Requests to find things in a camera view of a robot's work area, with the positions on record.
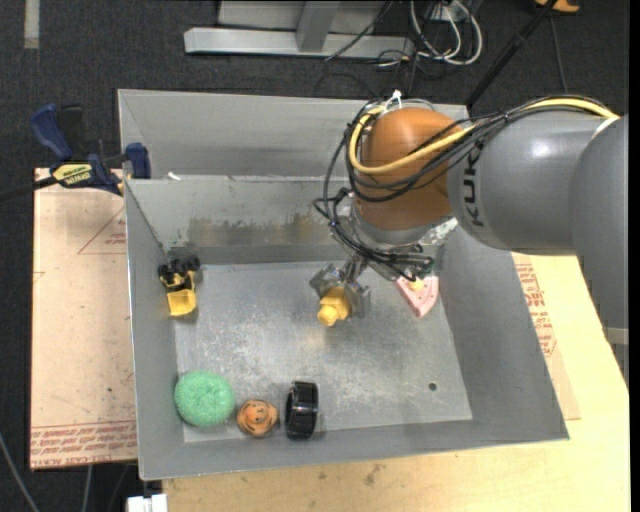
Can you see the yellow plastic toy piece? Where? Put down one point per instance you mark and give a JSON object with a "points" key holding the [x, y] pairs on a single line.
{"points": [[332, 306]]}

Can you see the yellow and black toy digger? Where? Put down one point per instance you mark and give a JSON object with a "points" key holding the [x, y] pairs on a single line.
{"points": [[180, 295]]}

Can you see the orange toy tiger head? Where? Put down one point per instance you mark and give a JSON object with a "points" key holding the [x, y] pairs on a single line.
{"points": [[257, 418]]}

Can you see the pink toy cake slice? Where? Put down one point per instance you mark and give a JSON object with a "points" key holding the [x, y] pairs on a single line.
{"points": [[422, 299]]}

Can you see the grey metal bin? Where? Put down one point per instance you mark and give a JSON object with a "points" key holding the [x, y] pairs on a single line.
{"points": [[310, 350]]}

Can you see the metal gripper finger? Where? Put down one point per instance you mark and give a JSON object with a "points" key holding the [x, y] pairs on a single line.
{"points": [[324, 281], [359, 300]]}

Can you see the green round sponge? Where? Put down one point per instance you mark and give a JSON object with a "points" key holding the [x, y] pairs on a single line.
{"points": [[204, 399]]}

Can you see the brown cardboard board, red print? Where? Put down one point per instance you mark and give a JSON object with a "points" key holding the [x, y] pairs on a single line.
{"points": [[80, 320]]}

